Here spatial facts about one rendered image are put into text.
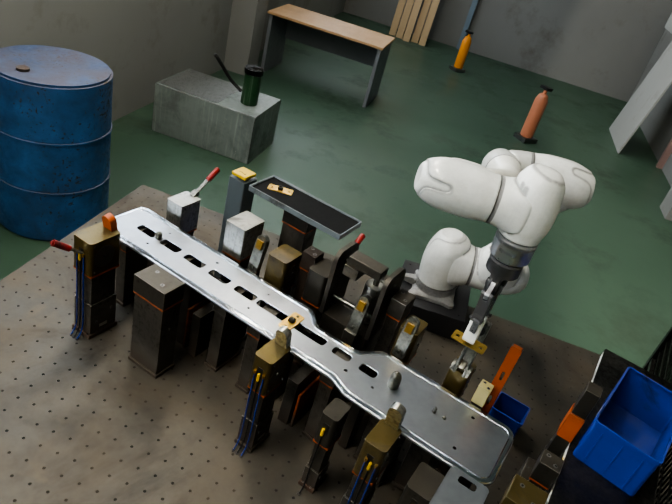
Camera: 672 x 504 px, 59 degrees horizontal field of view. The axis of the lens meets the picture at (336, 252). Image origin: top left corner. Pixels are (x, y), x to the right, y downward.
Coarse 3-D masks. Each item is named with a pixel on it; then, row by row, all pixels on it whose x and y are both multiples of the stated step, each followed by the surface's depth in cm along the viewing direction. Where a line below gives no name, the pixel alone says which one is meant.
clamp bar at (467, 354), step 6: (486, 324) 156; (486, 330) 156; (480, 336) 158; (468, 348) 160; (462, 354) 160; (468, 354) 161; (474, 354) 159; (468, 360) 161; (456, 366) 162; (468, 366) 160
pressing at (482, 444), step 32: (128, 224) 191; (160, 224) 196; (160, 256) 182; (192, 256) 186; (224, 256) 189; (192, 288) 174; (224, 288) 176; (256, 288) 180; (256, 320) 168; (320, 352) 163; (352, 352) 166; (384, 352) 169; (352, 384) 156; (384, 384) 159; (416, 384) 162; (384, 416) 150; (416, 416) 152; (448, 416) 155; (480, 416) 158; (448, 448) 146; (480, 448) 148; (480, 480) 141
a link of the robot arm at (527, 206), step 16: (528, 176) 117; (544, 176) 115; (560, 176) 117; (512, 192) 118; (528, 192) 116; (544, 192) 115; (560, 192) 116; (496, 208) 118; (512, 208) 118; (528, 208) 117; (544, 208) 116; (496, 224) 121; (512, 224) 119; (528, 224) 119; (544, 224) 119; (512, 240) 122; (528, 240) 121
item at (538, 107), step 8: (544, 88) 658; (544, 96) 659; (536, 104) 664; (544, 104) 661; (536, 112) 666; (528, 120) 675; (536, 120) 671; (528, 128) 677; (520, 136) 684; (528, 136) 681
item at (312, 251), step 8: (312, 248) 187; (304, 256) 185; (312, 256) 183; (320, 256) 185; (304, 264) 186; (312, 264) 185; (304, 272) 188; (304, 280) 189; (296, 288) 192; (296, 296) 194
